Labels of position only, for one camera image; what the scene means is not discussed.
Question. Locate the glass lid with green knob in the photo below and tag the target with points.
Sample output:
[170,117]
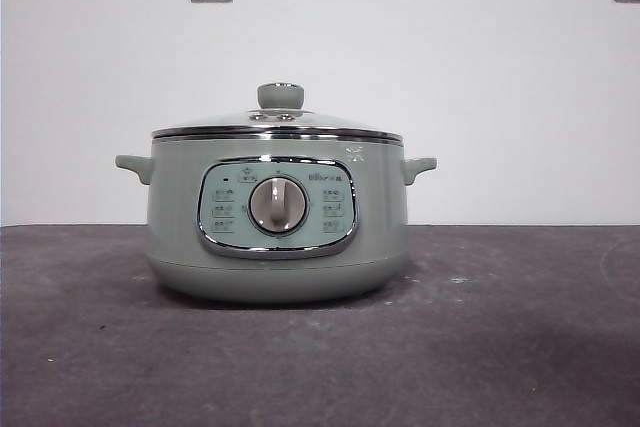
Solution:
[280,96]

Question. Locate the sage green electric cooking pot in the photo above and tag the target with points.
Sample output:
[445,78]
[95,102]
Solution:
[175,227]

